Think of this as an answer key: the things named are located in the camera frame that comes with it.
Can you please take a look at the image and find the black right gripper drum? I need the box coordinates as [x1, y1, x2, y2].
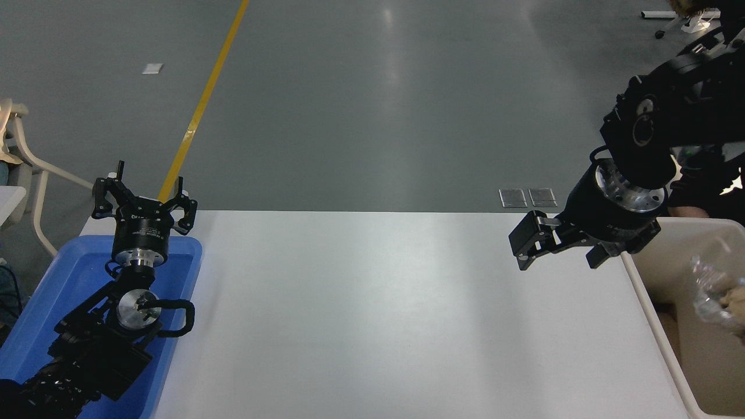
[560, 165, 662, 254]

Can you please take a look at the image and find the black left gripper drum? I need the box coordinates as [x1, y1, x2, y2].
[113, 199, 174, 252]

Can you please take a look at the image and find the blue plastic tray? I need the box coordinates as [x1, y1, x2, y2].
[0, 235, 203, 419]

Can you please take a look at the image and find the white side table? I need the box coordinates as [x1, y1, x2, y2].
[0, 186, 27, 228]

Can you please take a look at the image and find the yellow floor tape line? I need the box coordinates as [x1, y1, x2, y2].
[157, 0, 251, 203]

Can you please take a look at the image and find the crumpled clear plastic bag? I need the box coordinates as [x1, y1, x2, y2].
[690, 255, 745, 335]

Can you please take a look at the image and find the large pale plastic bin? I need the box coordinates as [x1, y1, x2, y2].
[620, 216, 745, 419]

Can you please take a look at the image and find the office chair wheeled base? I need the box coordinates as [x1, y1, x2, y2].
[655, 15, 714, 40]

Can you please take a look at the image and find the white frame chair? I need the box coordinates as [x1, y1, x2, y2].
[0, 99, 94, 258]

